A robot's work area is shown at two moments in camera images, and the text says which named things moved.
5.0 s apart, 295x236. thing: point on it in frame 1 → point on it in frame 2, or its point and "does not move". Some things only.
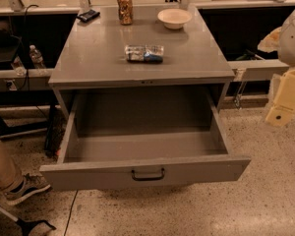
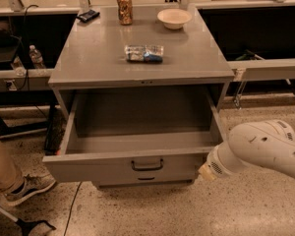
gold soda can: (125, 8) does not move
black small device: (88, 15) does not move
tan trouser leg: (4, 172) does not move
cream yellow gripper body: (293, 41) → (214, 164)
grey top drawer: (115, 140) does not move
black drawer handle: (148, 178) → (149, 168)
